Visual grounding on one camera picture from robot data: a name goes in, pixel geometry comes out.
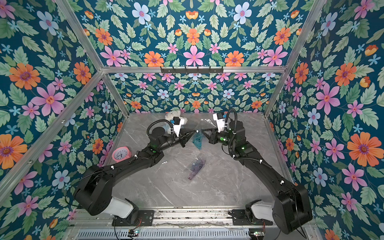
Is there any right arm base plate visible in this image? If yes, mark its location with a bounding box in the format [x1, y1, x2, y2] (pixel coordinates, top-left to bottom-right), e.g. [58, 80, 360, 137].
[228, 209, 274, 226]

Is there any teal ruler set bag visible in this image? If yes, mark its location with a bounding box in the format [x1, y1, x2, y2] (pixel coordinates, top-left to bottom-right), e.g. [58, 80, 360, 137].
[193, 119, 216, 150]

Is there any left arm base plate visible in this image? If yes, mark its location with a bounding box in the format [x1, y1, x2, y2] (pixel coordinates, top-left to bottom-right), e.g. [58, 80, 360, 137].
[112, 210, 155, 227]

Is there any white vent grille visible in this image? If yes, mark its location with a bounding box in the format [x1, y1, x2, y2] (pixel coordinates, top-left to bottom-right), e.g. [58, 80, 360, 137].
[76, 229, 251, 240]

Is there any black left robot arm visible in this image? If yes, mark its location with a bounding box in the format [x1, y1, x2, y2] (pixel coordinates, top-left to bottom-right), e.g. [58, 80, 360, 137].
[73, 119, 197, 219]

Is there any white teddy bear blue shirt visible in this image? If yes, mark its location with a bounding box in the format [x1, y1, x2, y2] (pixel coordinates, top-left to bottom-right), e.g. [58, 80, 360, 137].
[165, 110, 188, 125]

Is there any clear ruler set bag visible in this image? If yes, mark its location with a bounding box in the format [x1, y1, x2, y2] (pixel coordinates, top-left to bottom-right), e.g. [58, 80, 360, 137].
[188, 158, 206, 181]

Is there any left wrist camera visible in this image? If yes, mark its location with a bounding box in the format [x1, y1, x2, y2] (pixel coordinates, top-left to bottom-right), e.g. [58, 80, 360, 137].
[171, 117, 186, 137]

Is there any pink alarm clock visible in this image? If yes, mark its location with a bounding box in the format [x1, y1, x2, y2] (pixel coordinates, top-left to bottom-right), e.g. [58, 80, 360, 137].
[112, 146, 132, 163]

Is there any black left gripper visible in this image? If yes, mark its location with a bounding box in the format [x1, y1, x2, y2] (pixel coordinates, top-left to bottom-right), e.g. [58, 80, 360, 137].
[156, 129, 195, 153]

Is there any black hook rail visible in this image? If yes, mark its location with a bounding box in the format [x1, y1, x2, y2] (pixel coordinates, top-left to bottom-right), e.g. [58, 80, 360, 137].
[160, 67, 224, 74]

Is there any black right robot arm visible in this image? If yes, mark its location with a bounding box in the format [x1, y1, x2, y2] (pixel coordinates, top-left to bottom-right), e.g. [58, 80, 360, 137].
[202, 109, 313, 234]

